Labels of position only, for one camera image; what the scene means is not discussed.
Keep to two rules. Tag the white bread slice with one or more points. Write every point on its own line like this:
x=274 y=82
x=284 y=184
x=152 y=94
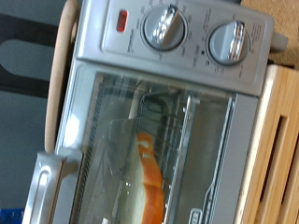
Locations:
x=152 y=186

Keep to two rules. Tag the silver oven knob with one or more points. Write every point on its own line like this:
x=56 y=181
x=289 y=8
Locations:
x=229 y=42
x=163 y=28

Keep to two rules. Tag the silver toaster oven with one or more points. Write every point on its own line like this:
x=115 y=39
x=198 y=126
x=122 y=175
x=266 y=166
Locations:
x=193 y=12

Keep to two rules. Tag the slotted wooden base block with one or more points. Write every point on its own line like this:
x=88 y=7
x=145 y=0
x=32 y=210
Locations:
x=289 y=93

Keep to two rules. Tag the black metal bookend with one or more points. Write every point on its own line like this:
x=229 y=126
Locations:
x=25 y=28

